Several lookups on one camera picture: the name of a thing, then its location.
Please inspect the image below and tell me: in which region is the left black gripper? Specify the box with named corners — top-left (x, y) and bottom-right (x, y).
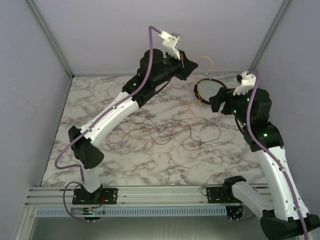
top-left (153, 48), bottom-right (199, 88)

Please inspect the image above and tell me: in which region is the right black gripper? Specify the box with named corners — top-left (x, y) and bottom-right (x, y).
top-left (208, 86), bottom-right (251, 127)

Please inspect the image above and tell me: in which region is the orange wire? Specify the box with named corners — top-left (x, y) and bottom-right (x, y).
top-left (178, 112), bottom-right (198, 126)

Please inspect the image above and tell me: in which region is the purple long wire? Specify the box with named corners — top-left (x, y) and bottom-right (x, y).
top-left (105, 119), bottom-right (222, 151)

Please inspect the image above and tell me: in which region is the red long wire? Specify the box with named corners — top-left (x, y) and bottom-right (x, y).
top-left (122, 124), bottom-right (202, 152)

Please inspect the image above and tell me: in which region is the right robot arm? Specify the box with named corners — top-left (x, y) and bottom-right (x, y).
top-left (209, 87), bottom-right (320, 240)

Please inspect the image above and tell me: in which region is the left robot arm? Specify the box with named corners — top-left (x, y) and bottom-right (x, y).
top-left (68, 49), bottom-right (198, 204)

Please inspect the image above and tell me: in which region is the round brown-rimmed dish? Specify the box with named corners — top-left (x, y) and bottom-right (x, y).
top-left (193, 78), bottom-right (226, 105)

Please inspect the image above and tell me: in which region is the yellow loose wire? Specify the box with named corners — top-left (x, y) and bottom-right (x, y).
top-left (181, 55), bottom-right (215, 109)

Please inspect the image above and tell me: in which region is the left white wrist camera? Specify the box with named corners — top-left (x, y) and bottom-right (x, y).
top-left (159, 30), bottom-right (183, 60)

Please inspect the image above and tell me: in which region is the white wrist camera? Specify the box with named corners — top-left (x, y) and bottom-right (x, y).
top-left (233, 71), bottom-right (257, 96)
top-left (159, 30), bottom-right (183, 60)

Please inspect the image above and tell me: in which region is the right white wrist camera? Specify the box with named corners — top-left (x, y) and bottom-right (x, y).
top-left (233, 71), bottom-right (257, 96)

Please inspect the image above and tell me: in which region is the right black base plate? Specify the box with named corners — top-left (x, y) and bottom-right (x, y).
top-left (205, 186), bottom-right (241, 204)

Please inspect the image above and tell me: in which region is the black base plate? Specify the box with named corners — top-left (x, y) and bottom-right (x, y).
top-left (72, 186), bottom-right (118, 205)
top-left (205, 186), bottom-right (241, 204)

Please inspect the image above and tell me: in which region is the right aluminium corner post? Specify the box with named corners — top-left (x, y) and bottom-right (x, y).
top-left (248, 0), bottom-right (295, 72)

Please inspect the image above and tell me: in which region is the aluminium corner post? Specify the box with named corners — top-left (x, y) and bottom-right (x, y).
top-left (25, 0), bottom-right (74, 79)
top-left (248, 0), bottom-right (295, 72)

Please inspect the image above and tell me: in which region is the left aluminium corner post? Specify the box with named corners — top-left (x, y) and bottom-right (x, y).
top-left (25, 0), bottom-right (74, 79)

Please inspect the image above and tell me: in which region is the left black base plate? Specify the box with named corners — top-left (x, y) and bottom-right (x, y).
top-left (72, 186), bottom-right (118, 205)

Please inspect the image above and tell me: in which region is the grey slotted cable duct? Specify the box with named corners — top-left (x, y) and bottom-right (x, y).
top-left (36, 206), bottom-right (228, 218)

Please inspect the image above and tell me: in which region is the aluminium front rail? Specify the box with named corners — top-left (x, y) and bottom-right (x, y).
top-left (24, 185), bottom-right (210, 207)

